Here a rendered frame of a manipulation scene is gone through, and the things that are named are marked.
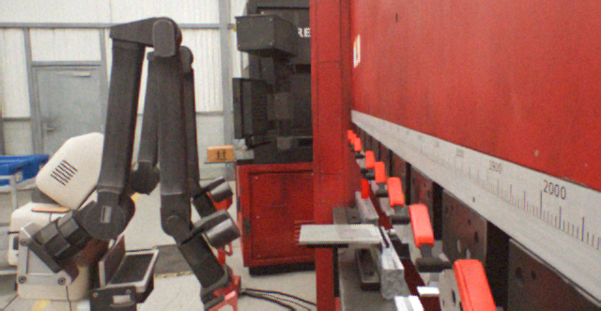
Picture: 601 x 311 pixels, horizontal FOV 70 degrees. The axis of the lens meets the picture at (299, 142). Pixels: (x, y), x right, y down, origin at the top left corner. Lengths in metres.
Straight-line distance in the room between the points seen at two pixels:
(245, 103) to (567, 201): 2.30
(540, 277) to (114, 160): 0.77
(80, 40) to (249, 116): 6.35
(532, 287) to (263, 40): 2.26
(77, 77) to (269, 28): 6.35
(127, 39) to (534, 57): 0.73
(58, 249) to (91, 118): 7.56
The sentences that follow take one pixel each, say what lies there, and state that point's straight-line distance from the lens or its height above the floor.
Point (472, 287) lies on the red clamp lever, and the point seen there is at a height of 1.30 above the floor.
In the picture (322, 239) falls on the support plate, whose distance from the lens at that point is 1.46.
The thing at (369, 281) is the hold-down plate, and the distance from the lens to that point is 1.39.
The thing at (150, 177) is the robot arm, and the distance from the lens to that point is 1.33.
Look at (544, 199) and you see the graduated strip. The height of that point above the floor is 1.38.
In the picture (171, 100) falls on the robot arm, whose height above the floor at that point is 1.47.
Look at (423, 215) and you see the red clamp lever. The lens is 0.59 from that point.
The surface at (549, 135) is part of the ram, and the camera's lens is 0.34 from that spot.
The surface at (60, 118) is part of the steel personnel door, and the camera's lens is 8.65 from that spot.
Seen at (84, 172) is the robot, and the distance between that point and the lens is 1.09.
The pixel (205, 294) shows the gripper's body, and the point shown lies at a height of 1.07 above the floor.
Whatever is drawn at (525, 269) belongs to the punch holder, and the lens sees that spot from 0.39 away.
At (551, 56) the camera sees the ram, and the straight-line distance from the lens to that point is 0.34.
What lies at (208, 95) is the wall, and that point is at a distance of 8.23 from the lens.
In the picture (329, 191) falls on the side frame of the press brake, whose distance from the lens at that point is 2.36.
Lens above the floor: 1.46
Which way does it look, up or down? 6 degrees down
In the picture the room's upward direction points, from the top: 1 degrees counter-clockwise
